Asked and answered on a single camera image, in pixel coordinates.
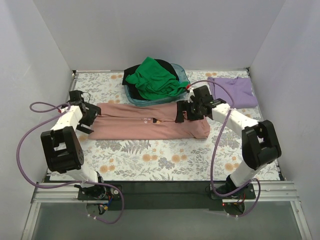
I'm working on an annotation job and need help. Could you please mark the aluminium frame rail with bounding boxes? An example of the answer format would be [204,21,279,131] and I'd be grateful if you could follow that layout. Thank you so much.
[22,181,312,240]

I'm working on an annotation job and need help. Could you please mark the black t-shirt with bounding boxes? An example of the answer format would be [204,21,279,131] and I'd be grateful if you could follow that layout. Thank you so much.
[121,58,178,100]

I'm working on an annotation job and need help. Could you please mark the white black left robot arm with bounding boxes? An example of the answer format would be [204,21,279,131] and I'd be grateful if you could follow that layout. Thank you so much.
[40,90,107,200]

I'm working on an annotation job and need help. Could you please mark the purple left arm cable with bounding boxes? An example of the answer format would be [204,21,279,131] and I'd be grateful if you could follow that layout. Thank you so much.
[16,101,125,225]

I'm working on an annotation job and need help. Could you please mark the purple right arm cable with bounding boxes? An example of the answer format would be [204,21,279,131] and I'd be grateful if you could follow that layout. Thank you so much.
[186,80,262,218]

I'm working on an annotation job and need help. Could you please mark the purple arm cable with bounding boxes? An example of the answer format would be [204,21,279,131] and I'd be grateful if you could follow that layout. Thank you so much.
[186,80,262,218]
[16,101,125,225]

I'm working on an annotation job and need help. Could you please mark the floral patterned table mat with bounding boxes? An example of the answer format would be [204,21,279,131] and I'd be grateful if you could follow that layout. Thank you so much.
[74,70,280,181]

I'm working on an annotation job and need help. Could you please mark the folded purple t-shirt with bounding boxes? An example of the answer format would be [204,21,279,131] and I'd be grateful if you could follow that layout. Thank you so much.
[208,77,258,109]

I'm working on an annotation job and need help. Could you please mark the pink graphic t-shirt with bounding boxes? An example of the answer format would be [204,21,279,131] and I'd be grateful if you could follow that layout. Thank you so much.
[88,102,211,140]

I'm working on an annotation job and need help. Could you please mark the teal plastic laundry basket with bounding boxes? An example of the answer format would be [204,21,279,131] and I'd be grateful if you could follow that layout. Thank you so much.
[124,63,192,109]

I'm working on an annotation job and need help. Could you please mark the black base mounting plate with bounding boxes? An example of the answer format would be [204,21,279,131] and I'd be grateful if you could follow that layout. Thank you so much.
[77,180,257,211]

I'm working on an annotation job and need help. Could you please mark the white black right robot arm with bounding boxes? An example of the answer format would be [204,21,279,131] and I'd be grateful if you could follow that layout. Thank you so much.
[175,84,282,199]

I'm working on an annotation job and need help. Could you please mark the green t-shirt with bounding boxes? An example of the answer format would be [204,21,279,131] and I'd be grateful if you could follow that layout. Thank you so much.
[125,56,189,101]

